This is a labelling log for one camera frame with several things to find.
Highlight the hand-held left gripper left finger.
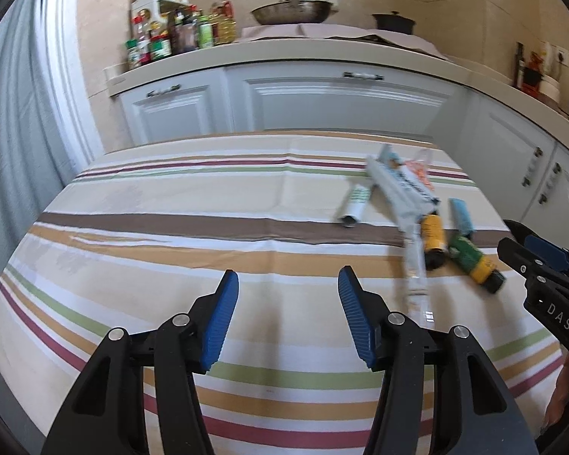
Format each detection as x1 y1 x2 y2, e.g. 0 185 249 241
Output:
40 269 240 455

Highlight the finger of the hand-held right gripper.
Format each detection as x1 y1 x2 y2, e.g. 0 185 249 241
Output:
505 220 569 272
498 238 549 285

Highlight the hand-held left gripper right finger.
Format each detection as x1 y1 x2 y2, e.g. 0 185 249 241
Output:
338 266 539 455

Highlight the dark bottle green yellow label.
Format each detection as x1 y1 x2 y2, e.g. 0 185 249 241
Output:
448 234 506 295

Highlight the white tube green print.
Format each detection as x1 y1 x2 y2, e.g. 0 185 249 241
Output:
338 185 373 229

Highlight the white pouch blue print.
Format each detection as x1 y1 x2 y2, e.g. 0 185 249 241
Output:
365 144 442 231

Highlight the person's right hand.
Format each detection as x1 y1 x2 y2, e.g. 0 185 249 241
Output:
545 355 569 432

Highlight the clear long sachet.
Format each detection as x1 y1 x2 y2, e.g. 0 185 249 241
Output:
398 227 437 324

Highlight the blue packet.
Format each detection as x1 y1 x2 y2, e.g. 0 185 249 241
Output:
448 198 475 240

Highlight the striped tablecloth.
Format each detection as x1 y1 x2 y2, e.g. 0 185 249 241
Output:
0 130 569 455

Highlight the orange black tube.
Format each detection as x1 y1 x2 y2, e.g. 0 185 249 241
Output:
420 213 445 268

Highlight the clear wrapper orange print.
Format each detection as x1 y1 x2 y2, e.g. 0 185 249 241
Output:
403 148 439 193

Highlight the wide white cabinet door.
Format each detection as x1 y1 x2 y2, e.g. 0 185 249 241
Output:
224 64 463 134

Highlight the grey curtain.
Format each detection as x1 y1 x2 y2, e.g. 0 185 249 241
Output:
0 0 83 304

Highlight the black pot with lid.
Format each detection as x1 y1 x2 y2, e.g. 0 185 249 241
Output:
371 10 417 34

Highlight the pale stove cover cloth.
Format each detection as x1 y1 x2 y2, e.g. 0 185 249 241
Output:
242 23 449 60

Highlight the cluster of condiment bottles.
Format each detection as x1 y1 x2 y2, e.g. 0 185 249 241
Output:
126 0 238 69

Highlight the steel wok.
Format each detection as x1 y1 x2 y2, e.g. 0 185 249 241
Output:
250 0 335 25

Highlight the white spice rack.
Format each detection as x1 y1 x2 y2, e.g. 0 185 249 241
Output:
130 0 195 24

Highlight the white door frame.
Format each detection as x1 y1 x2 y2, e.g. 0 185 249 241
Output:
42 0 107 162

